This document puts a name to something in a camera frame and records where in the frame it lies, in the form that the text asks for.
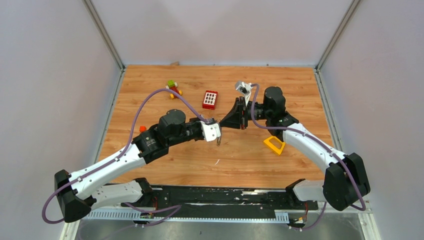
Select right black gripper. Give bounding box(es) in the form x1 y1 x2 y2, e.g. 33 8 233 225
218 96 271 131

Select silver keyring with keys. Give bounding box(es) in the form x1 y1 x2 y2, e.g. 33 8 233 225
216 136 222 147

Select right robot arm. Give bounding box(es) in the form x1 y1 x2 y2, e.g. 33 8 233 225
220 82 371 211

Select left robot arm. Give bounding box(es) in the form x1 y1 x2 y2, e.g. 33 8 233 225
54 109 222 223

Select red window toy brick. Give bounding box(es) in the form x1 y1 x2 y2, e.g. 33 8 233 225
202 90 218 110

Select colourful toy brick car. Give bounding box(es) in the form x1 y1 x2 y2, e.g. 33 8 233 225
165 80 183 96

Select small orange toy brick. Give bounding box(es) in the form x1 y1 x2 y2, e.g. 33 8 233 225
139 125 147 133

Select yellow triangular plastic piece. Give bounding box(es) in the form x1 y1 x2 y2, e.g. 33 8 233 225
263 136 286 156

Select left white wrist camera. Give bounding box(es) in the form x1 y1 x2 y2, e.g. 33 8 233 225
200 121 222 142

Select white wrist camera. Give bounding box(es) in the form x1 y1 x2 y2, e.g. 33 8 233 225
234 80 252 106
200 121 222 142

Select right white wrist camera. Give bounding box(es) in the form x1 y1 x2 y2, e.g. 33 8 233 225
234 80 252 106

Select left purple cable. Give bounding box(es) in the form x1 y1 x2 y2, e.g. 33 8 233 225
41 88 213 229

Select purple cable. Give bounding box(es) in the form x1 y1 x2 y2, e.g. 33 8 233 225
250 83 367 232
41 88 213 229

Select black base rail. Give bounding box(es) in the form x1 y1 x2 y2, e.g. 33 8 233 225
132 185 319 220

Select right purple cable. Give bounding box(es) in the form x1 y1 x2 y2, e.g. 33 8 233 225
250 83 367 232

